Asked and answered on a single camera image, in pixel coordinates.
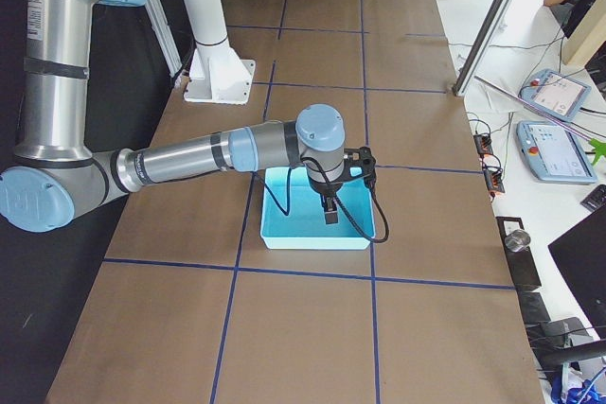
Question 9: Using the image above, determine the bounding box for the aluminium frame post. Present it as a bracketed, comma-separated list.
[453, 0, 512, 97]

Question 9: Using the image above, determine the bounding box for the upper black orange connector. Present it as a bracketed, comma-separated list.
[473, 133, 493, 157]

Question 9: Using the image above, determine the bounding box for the lower black orange connector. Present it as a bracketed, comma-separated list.
[482, 166, 505, 197]

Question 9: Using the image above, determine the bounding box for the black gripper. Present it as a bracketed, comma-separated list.
[312, 181, 342, 225]

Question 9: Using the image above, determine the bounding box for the upper teach pendant tablet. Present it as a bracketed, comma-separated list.
[519, 69, 591, 122]

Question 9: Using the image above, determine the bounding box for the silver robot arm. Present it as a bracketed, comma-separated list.
[1, 0, 346, 232]

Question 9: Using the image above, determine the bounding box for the black orange connector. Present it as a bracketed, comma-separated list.
[482, 166, 505, 197]
[473, 133, 493, 157]

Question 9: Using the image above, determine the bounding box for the light blue plastic bin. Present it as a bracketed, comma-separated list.
[260, 167, 369, 250]

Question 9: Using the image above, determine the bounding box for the steel cup on block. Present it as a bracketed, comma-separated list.
[504, 229, 531, 253]

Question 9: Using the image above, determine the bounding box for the teach pendant tablet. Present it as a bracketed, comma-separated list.
[519, 69, 591, 122]
[516, 121, 597, 184]

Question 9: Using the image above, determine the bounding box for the black laptop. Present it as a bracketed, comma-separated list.
[548, 206, 605, 339]

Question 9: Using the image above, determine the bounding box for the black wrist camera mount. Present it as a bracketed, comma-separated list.
[341, 146, 377, 191]

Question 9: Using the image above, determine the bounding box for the lower teach pendant tablet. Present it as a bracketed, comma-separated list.
[516, 121, 597, 184]

